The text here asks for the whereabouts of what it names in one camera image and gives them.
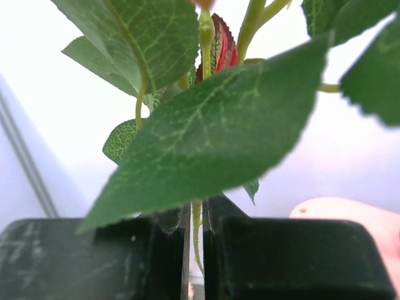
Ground pink rose stem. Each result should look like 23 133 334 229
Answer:
49 0 400 279

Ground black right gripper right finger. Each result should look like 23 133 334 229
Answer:
202 196 396 299

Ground pink three-tier shelf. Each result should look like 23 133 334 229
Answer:
289 197 399 299

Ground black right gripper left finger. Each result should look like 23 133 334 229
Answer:
1 207 190 300

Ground aluminium frame post left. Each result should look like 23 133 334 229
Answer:
1 92 60 218

